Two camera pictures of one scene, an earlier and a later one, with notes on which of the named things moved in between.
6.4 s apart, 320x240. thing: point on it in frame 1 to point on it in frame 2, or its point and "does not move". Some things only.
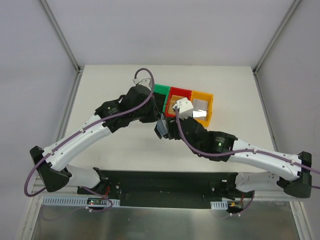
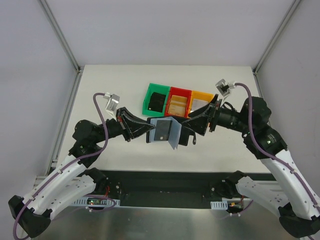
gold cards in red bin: (173, 100) does not move
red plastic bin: (178, 92) does not move
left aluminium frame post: (79, 68) does not move
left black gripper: (158, 105) to (123, 124)
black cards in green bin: (159, 100) does not move
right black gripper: (168, 128) to (213, 117)
